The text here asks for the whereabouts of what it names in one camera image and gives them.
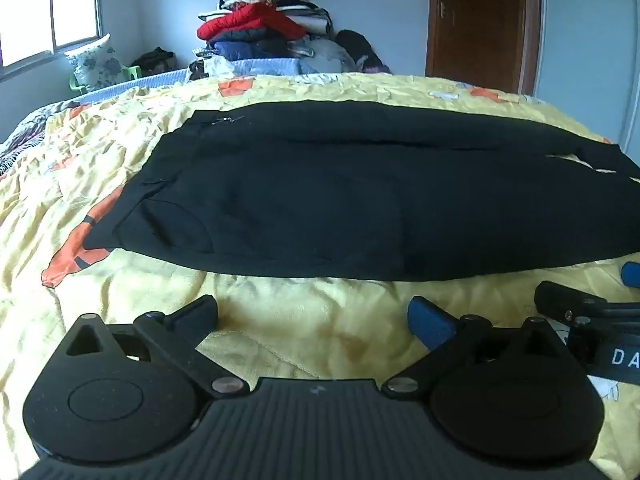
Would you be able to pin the pile of folded clothes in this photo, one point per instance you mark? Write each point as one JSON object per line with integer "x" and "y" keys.
{"x": 278, "y": 37}

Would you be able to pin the blue quilted blanket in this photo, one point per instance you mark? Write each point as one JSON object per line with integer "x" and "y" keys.
{"x": 217, "y": 67}

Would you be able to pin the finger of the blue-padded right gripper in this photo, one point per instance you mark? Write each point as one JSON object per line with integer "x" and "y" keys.
{"x": 630, "y": 274}

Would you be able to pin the window with grey frame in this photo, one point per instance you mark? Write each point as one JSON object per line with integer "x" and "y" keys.
{"x": 35, "y": 31}

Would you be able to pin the white wardrobe with flower decals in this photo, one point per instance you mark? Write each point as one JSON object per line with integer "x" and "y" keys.
{"x": 588, "y": 64}

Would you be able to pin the yellow carrot-print bedspread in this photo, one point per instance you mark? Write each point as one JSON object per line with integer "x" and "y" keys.
{"x": 283, "y": 328}

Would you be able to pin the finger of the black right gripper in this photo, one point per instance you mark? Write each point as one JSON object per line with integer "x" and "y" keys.
{"x": 564, "y": 304}

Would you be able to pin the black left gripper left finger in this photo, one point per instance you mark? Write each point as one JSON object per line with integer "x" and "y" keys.
{"x": 174, "y": 339}

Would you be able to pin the floral white pillow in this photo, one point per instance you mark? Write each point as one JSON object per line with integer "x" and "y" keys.
{"x": 96, "y": 66}

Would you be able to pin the brown wooden door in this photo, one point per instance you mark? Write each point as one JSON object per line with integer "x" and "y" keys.
{"x": 493, "y": 44}

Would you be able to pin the patterned patchwork bed sheet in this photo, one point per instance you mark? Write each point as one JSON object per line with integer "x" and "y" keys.
{"x": 29, "y": 132}

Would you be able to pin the red jacket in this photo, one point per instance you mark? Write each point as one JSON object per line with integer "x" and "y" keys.
{"x": 252, "y": 16}

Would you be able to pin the black bag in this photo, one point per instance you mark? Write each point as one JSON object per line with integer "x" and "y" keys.
{"x": 155, "y": 62}

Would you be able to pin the green plastic chair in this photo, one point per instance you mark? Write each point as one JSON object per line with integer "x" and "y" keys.
{"x": 130, "y": 73}

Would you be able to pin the black pants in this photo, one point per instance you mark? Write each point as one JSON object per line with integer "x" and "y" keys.
{"x": 375, "y": 192}

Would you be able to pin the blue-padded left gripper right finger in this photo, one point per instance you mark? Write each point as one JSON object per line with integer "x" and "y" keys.
{"x": 450, "y": 342}

